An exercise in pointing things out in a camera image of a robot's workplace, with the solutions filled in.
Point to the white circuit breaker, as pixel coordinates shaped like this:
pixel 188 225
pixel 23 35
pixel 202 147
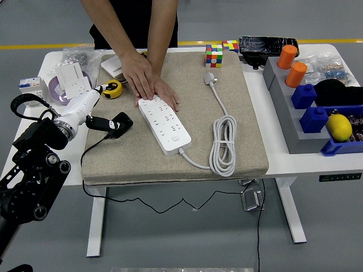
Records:
pixel 31 90

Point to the black table control panel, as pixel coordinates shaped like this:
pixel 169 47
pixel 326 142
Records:
pixel 340 177

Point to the large Rubik's cube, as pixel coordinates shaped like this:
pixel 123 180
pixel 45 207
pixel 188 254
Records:
pixel 214 56

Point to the small Rubik's cube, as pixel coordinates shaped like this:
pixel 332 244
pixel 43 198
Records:
pixel 231 46

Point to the grey stepped peg block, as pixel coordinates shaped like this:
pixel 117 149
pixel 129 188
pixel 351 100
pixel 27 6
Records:
pixel 283 113

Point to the grey-brown fabric mat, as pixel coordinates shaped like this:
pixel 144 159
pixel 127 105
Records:
pixel 193 113

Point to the black cloth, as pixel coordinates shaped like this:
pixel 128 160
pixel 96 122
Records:
pixel 337 93

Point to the small silver metal bracket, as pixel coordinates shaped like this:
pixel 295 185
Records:
pixel 249 182

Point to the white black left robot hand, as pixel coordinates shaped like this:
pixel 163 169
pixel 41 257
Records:
pixel 82 105

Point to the clear bag of screws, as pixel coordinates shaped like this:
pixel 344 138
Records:
pixel 76 56

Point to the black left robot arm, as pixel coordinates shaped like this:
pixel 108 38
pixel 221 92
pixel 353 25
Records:
pixel 34 170

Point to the person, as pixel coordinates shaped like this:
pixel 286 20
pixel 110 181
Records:
pixel 134 17

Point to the clear bag of coloured parts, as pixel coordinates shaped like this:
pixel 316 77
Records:
pixel 329 68

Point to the white wall switch box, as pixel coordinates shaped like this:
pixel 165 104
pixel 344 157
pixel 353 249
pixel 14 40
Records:
pixel 110 66

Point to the blue plastic bin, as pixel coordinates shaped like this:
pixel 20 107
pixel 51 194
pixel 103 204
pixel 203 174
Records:
pixel 340 148

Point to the orange cylinder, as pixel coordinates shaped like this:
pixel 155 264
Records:
pixel 295 75
pixel 287 56

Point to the black plastic-wrapped device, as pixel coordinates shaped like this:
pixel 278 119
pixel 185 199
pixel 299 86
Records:
pixel 263 45

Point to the yellow lemon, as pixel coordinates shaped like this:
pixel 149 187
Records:
pixel 339 127

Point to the large silver metal bracket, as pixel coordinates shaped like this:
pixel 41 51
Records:
pixel 251 199

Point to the black plug adapter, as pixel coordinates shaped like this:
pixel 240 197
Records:
pixel 123 116

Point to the person's right hand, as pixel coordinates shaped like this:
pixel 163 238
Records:
pixel 139 76

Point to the dark small electronic parts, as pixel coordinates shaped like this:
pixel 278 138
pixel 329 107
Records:
pixel 358 124

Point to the blue plastic peg block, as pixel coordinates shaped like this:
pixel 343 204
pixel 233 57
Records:
pixel 304 97
pixel 313 120

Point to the yellow tape measure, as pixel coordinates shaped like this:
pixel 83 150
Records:
pixel 113 88

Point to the person's left hand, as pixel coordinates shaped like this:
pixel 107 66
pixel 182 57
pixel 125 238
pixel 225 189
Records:
pixel 167 93

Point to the person's right forearm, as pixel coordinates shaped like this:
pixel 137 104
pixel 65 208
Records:
pixel 106 25

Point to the white table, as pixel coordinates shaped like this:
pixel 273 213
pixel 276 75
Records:
pixel 283 170

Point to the white wall switch panel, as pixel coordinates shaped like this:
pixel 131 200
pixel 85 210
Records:
pixel 68 72

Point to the white power strip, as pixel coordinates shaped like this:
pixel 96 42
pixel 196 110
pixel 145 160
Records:
pixel 170 133

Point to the white wall socket panel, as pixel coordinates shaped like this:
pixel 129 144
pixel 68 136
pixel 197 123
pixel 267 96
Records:
pixel 75 86

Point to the person's left forearm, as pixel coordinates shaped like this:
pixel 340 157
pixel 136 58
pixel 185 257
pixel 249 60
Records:
pixel 160 34

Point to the purple bowl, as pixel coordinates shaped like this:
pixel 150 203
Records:
pixel 52 88

